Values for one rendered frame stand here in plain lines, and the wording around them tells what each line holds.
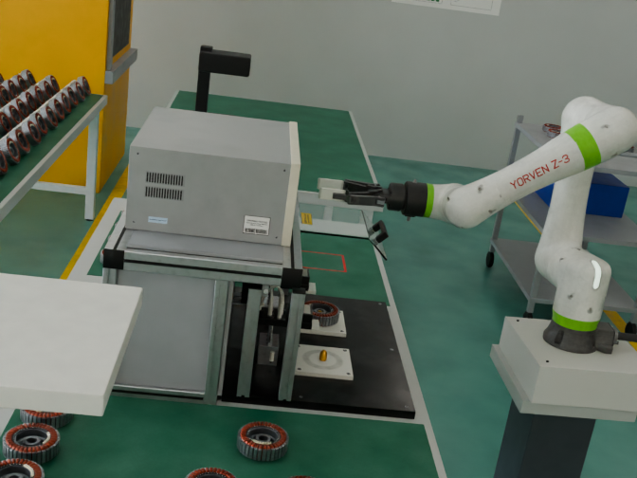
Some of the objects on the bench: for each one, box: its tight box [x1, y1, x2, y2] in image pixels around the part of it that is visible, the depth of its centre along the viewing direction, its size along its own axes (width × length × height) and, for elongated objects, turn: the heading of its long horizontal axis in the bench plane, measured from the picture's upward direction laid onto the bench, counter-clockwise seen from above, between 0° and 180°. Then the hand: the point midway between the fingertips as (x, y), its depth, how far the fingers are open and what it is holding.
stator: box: [237, 421, 289, 461], centre depth 192 cm, size 11×11×4 cm
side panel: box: [102, 267, 229, 405], centre depth 201 cm, size 28×3×32 cm, turn 73°
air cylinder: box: [257, 333, 279, 366], centre depth 227 cm, size 5×8×6 cm
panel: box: [217, 281, 235, 395], centre depth 233 cm, size 1×66×30 cm, turn 163°
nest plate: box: [300, 311, 346, 338], centre depth 251 cm, size 15×15×1 cm
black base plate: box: [221, 286, 416, 419], centre depth 240 cm, size 47×64×2 cm
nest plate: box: [295, 344, 354, 380], centre depth 229 cm, size 15×15×1 cm
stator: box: [304, 300, 339, 327], centre depth 250 cm, size 11×11×4 cm
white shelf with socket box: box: [0, 273, 143, 416], centre depth 143 cm, size 35×37×46 cm
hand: (328, 189), depth 234 cm, fingers open, 8 cm apart
